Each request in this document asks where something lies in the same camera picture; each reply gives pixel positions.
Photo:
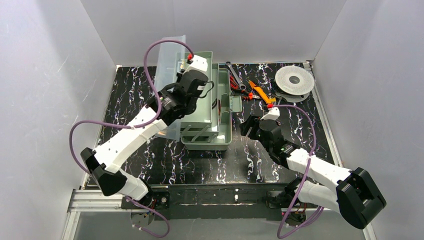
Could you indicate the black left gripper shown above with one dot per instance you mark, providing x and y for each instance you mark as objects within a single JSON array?
[{"x": 182, "y": 75}]

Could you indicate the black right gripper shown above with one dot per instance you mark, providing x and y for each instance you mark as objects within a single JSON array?
[{"x": 257, "y": 125}]

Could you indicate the grey green tool box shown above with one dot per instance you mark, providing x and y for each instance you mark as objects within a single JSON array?
[{"x": 203, "y": 130}]

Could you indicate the black orange pliers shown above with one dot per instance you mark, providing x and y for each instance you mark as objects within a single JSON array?
[{"x": 219, "y": 109}]

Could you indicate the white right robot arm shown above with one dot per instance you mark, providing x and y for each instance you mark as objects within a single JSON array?
[{"x": 351, "y": 193}]

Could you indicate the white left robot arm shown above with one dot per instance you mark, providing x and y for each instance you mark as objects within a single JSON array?
[{"x": 105, "y": 161}]

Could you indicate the grey combination wrench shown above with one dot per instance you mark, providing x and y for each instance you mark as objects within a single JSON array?
[{"x": 235, "y": 75}]

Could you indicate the white filament spool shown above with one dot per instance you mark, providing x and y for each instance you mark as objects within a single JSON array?
[{"x": 293, "y": 83}]

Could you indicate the red black utility knife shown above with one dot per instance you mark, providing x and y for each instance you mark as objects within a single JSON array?
[{"x": 233, "y": 84}]

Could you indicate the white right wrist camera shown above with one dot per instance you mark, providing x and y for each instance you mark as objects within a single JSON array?
[{"x": 272, "y": 114}]

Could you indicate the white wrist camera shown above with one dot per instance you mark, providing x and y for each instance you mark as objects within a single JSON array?
[
  {"x": 272, "y": 114},
  {"x": 196, "y": 68}
]

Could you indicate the red handled cutter pliers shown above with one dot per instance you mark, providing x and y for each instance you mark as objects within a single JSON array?
[{"x": 249, "y": 96}]

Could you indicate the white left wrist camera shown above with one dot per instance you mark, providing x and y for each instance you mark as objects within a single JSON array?
[{"x": 196, "y": 68}]

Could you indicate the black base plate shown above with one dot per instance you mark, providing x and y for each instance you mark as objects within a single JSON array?
[{"x": 219, "y": 201}]

